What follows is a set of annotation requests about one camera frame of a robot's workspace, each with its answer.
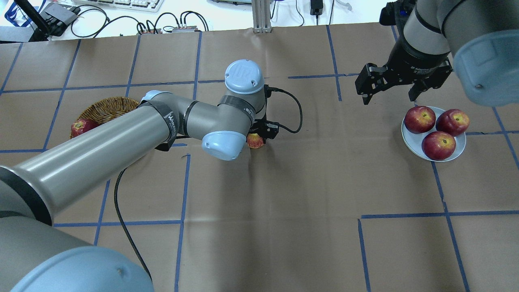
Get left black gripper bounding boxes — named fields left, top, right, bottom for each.
left=249, top=85, right=279, bottom=142

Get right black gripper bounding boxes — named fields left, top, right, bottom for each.
left=355, top=36, right=453, bottom=105

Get red yellow apple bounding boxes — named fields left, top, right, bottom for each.
left=246, top=133, right=265, bottom=148

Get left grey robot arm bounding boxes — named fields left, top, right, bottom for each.
left=0, top=59, right=266, bottom=292

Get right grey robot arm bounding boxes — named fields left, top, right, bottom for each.
left=355, top=0, right=519, bottom=107

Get red apple plate left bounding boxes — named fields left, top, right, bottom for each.
left=403, top=106, right=436, bottom=134

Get red apple plate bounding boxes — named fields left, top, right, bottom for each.
left=435, top=109, right=470, bottom=137
left=403, top=106, right=436, bottom=134
left=421, top=131, right=457, bottom=161

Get light blue plate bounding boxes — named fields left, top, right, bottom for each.
left=401, top=107, right=466, bottom=161

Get red apple plate right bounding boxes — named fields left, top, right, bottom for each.
left=435, top=109, right=470, bottom=137

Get red apple plate front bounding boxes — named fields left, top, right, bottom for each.
left=421, top=131, right=457, bottom=161

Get woven wicker basket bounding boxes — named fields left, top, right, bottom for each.
left=76, top=97, right=139, bottom=125

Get red apple in basket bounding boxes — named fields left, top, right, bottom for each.
left=71, top=118, right=100, bottom=138

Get black power adapter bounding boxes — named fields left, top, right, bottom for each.
left=310, top=0, right=324, bottom=17

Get small grey hub box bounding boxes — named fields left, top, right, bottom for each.
left=171, top=26, right=200, bottom=33

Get white keyboard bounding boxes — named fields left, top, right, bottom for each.
left=72, top=0, right=165, bottom=13

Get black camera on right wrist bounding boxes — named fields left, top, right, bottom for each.
left=379, top=0, right=417, bottom=26

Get aluminium profile post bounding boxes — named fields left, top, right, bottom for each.
left=251, top=0, right=272, bottom=33

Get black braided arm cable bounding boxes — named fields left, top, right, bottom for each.
left=114, top=86, right=303, bottom=281

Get black cables on desk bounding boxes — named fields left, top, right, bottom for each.
left=69, top=6, right=210, bottom=38

